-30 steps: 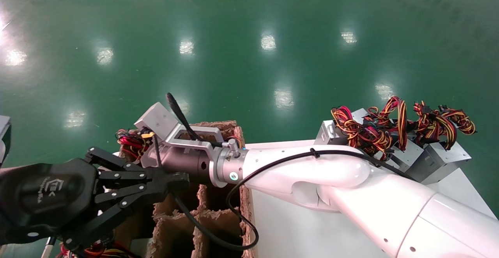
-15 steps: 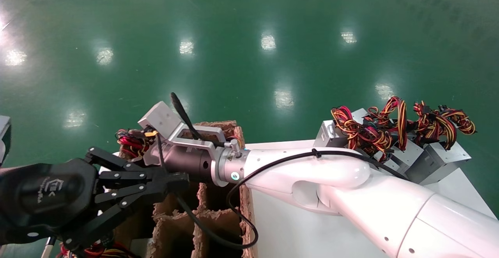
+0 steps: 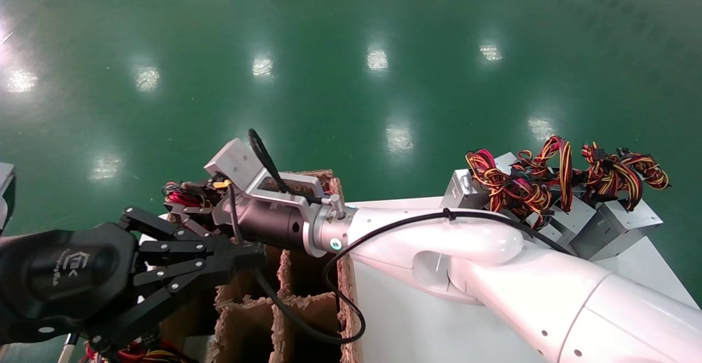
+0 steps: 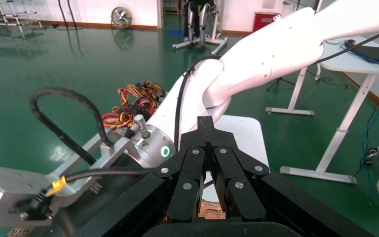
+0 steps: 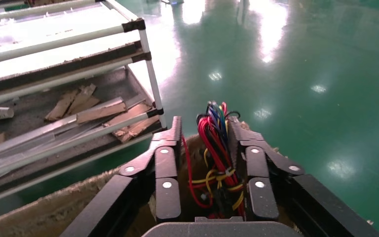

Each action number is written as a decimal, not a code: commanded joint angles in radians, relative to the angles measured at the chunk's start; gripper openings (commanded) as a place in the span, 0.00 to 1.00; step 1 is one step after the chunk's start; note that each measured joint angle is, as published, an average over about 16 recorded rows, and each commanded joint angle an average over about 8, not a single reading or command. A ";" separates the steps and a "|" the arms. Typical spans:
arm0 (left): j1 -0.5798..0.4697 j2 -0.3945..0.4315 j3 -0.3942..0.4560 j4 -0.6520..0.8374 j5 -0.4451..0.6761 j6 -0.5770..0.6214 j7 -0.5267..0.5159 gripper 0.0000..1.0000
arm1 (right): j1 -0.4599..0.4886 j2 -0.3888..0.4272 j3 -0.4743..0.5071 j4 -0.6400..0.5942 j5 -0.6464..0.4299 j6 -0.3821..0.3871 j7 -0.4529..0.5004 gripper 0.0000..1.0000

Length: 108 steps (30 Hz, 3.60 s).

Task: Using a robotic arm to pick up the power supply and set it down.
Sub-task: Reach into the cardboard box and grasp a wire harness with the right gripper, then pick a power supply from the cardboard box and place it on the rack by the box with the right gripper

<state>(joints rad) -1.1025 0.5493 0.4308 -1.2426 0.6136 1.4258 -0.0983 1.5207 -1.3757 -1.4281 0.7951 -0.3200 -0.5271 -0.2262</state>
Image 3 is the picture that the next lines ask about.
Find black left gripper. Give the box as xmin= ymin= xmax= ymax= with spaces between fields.
xmin=0 ymin=223 xmax=264 ymax=354

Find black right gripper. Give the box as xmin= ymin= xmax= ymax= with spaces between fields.
xmin=120 ymin=194 xmax=312 ymax=270

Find grey power supply red cables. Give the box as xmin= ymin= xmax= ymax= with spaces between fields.
xmin=163 ymin=179 xmax=231 ymax=210

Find brown cardboard divider box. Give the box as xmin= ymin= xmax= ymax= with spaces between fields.
xmin=159 ymin=169 xmax=364 ymax=363

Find grey metal power supply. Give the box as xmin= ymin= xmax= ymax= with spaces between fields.
xmin=573 ymin=197 xmax=663 ymax=260
xmin=441 ymin=152 xmax=519 ymax=210
xmin=535 ymin=198 xmax=598 ymax=251

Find red yellow cable bundle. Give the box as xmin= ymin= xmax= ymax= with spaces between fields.
xmin=82 ymin=341 xmax=193 ymax=363

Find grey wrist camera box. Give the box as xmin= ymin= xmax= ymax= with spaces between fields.
xmin=204 ymin=138 xmax=331 ymax=208

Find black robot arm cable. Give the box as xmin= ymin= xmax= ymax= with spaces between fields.
xmin=228 ymin=129 xmax=574 ymax=345

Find red yellow black cable tangle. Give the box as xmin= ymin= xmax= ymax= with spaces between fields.
xmin=465 ymin=135 xmax=574 ymax=228
xmin=581 ymin=143 xmax=670 ymax=211

